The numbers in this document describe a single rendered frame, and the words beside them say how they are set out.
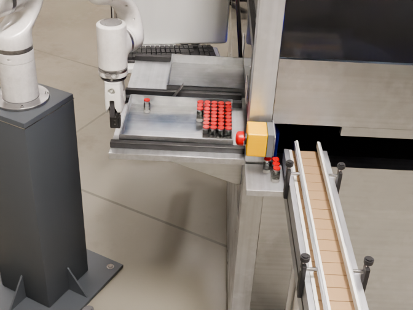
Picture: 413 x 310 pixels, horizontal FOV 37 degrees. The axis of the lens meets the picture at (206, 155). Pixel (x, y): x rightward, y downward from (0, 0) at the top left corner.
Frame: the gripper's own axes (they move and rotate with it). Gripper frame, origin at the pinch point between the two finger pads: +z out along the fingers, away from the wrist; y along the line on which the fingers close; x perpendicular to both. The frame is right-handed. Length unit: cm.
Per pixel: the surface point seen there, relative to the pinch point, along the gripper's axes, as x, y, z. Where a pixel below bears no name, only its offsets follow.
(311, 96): -56, -13, -18
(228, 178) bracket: -35.4, -2.6, 17.3
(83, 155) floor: 39, 119, 92
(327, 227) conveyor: -58, -47, -1
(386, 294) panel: -91, -13, 55
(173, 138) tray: -18.1, -6.2, 1.4
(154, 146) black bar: -12.6, -8.2, 3.1
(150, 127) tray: -10.3, 4.3, 4.2
